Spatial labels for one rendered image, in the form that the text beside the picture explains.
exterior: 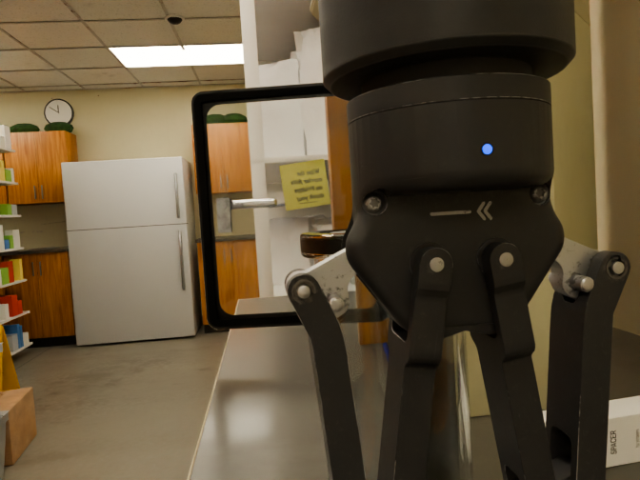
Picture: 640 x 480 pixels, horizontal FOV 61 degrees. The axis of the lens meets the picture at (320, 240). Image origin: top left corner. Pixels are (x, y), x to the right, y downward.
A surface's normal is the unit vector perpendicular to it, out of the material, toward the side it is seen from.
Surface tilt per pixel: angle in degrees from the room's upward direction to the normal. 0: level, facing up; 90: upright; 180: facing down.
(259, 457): 0
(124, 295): 90
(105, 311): 90
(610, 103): 90
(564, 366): 85
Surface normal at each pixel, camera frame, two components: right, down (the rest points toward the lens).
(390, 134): -0.63, 0.07
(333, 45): -0.91, 0.07
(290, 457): -0.06, -1.00
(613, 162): -0.99, 0.07
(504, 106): 0.28, 0.03
